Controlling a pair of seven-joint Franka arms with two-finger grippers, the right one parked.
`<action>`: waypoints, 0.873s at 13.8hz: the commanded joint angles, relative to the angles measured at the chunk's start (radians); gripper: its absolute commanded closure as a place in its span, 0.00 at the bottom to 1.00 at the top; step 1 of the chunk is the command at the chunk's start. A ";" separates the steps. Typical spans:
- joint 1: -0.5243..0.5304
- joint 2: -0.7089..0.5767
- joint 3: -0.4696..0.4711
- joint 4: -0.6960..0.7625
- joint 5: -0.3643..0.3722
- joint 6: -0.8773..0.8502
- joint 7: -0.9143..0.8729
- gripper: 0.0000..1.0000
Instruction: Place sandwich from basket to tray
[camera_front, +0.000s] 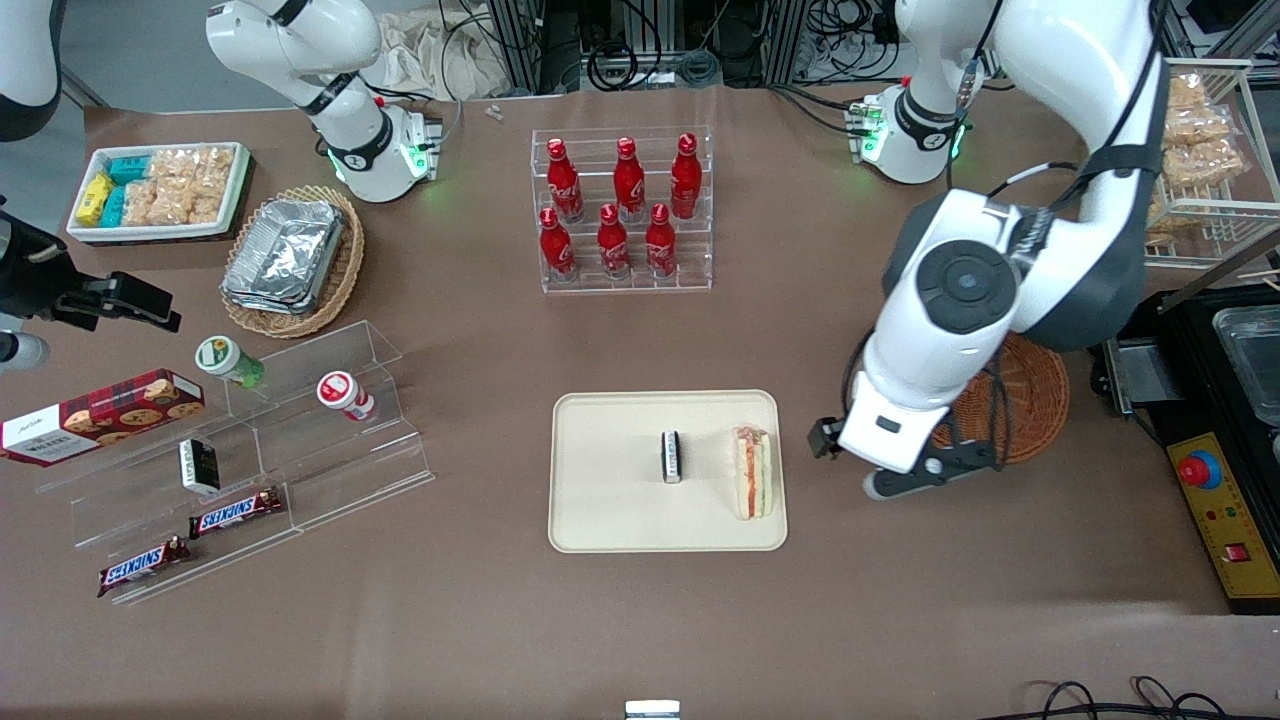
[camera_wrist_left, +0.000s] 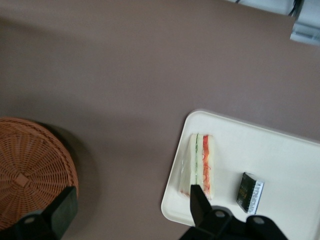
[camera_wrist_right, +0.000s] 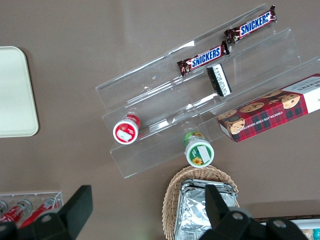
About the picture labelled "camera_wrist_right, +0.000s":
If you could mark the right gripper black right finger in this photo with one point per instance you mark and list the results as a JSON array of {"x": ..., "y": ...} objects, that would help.
[{"x": 225, "y": 225}]

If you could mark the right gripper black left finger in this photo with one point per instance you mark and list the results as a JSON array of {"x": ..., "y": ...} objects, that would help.
[{"x": 72, "y": 215}]

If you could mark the light wicker oval basket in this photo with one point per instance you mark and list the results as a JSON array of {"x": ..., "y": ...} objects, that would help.
[{"x": 172, "y": 200}]

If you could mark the white rectangular snack tray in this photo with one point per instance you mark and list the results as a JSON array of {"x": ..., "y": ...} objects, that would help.
[{"x": 312, "y": 222}]

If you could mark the cream plastic serving tray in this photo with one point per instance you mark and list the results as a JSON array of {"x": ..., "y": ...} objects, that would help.
[{"x": 15, "y": 92}]

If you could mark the aluminium foil container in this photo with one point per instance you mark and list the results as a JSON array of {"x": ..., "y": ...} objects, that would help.
[{"x": 192, "y": 212}]

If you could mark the red cola bottle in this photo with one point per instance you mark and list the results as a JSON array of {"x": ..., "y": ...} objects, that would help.
[
  {"x": 15, "y": 211},
  {"x": 37, "y": 212}
]

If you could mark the clear acrylic bottle rack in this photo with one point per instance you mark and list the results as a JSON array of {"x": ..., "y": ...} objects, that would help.
[{"x": 30, "y": 196}]

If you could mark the green lid yogurt cup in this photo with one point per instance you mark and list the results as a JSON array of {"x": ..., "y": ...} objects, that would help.
[{"x": 198, "y": 153}]

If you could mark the clear rice cracker pack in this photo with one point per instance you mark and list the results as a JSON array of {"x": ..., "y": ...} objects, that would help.
[{"x": 308, "y": 233}]

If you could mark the teal snack pack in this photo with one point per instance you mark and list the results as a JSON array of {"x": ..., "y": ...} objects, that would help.
[{"x": 317, "y": 233}]

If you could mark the red lid yogurt cup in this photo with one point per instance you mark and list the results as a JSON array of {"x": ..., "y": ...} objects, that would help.
[{"x": 125, "y": 132}]

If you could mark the red tartan cookie box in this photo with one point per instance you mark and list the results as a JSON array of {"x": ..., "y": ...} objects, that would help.
[{"x": 262, "y": 117}]

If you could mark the clear acrylic stepped display stand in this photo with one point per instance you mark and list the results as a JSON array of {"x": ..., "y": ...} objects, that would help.
[{"x": 155, "y": 105}]

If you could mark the small black white box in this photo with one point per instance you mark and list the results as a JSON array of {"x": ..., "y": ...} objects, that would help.
[{"x": 218, "y": 80}]

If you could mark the Snickers chocolate bar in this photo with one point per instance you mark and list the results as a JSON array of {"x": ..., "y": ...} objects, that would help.
[
  {"x": 205, "y": 58},
  {"x": 252, "y": 25}
]

